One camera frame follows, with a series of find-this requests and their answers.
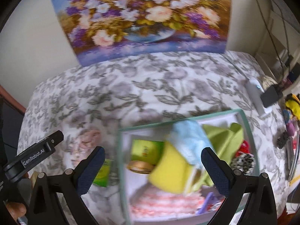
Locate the leopard print cloth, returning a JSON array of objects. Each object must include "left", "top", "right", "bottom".
[{"left": 230, "top": 153, "right": 256, "bottom": 175}]

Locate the lime green cloth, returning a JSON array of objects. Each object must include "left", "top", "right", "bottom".
[{"left": 189, "top": 121, "right": 244, "bottom": 191}]

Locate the yellow sponge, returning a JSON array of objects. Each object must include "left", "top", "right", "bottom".
[{"left": 148, "top": 141, "right": 194, "bottom": 194}]

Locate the light blue cloth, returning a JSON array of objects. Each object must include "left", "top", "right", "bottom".
[{"left": 166, "top": 120, "right": 213, "bottom": 170}]

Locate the colourful sticker card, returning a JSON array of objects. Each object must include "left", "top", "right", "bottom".
[{"left": 196, "top": 192, "right": 225, "bottom": 215}]

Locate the red tape roll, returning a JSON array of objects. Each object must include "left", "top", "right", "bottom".
[{"left": 235, "top": 140, "right": 250, "bottom": 157}]

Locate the small green packet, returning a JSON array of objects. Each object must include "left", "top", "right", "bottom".
[{"left": 93, "top": 159, "right": 112, "bottom": 188}]

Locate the pink floral towel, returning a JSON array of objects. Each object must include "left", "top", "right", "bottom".
[{"left": 70, "top": 127, "right": 102, "bottom": 167}]

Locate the grey floral blanket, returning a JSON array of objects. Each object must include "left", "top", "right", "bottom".
[{"left": 18, "top": 51, "right": 289, "bottom": 215}]

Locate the teal rimmed white box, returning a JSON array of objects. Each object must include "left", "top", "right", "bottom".
[{"left": 117, "top": 109, "right": 256, "bottom": 224}]

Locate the pink fluffy cloth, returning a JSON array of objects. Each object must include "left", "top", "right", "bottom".
[{"left": 130, "top": 184, "right": 205, "bottom": 218}]

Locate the black power adapter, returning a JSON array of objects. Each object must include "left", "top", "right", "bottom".
[{"left": 260, "top": 84, "right": 283, "bottom": 108}]

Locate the white power strip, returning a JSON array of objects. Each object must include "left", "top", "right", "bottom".
[{"left": 245, "top": 79, "right": 272, "bottom": 117}]

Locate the green tissue pack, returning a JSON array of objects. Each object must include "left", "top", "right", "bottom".
[{"left": 131, "top": 139, "right": 164, "bottom": 165}]

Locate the floral flower painting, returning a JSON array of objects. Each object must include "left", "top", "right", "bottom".
[{"left": 51, "top": 0, "right": 231, "bottom": 67}]

